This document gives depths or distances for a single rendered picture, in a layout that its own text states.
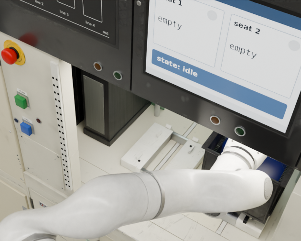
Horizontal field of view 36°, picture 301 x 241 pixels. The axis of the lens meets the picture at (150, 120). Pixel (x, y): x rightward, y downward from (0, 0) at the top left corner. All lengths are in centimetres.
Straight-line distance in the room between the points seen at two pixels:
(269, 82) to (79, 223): 37
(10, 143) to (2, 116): 10
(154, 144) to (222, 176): 63
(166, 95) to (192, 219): 59
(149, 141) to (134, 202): 77
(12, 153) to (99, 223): 77
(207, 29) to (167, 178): 28
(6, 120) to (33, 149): 11
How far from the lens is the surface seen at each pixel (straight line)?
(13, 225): 83
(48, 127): 125
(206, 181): 92
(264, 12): 71
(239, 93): 80
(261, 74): 76
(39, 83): 115
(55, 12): 96
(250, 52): 74
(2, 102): 132
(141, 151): 148
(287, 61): 73
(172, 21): 79
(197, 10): 75
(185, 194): 88
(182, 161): 148
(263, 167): 133
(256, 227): 138
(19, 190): 163
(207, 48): 78
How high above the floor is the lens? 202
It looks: 44 degrees down
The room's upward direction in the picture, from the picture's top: 4 degrees clockwise
